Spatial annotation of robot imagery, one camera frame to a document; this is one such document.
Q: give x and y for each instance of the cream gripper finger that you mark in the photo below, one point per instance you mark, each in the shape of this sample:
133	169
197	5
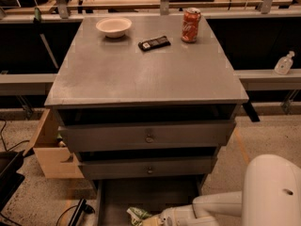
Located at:
153	221

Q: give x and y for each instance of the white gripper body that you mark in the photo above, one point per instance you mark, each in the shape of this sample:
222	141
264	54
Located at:
176	217

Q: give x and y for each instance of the green jalapeno chip bag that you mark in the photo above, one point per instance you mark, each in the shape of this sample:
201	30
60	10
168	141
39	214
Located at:
137	215

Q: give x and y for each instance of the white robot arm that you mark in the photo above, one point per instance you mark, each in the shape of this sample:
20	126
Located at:
271	196

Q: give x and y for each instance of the grey bottom drawer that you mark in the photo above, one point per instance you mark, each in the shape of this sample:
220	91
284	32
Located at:
153	195

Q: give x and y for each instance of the grey drawer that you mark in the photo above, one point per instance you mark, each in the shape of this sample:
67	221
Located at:
153	195
142	136
151	167

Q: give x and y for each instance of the grey middle drawer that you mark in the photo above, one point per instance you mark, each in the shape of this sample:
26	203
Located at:
151	167

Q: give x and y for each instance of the grey top drawer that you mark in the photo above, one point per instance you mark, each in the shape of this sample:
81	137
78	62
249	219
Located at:
142	136

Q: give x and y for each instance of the grey drawer cabinet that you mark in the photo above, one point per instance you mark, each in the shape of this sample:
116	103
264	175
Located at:
105	81

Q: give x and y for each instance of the black power plug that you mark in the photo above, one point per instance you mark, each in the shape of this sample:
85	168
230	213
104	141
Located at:
81	209

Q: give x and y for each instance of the black equipment case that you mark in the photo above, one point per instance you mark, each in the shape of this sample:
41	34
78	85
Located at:
10	179

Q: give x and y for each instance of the black snack bar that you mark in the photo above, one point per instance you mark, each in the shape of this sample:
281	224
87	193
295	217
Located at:
155	43

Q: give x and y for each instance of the clear sanitizer bottle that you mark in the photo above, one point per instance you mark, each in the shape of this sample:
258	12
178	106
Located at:
284	64

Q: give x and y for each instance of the white paper bowl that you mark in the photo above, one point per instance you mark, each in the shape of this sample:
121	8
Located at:
114	27

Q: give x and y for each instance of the orange soda can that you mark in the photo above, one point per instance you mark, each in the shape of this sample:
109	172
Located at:
190	22

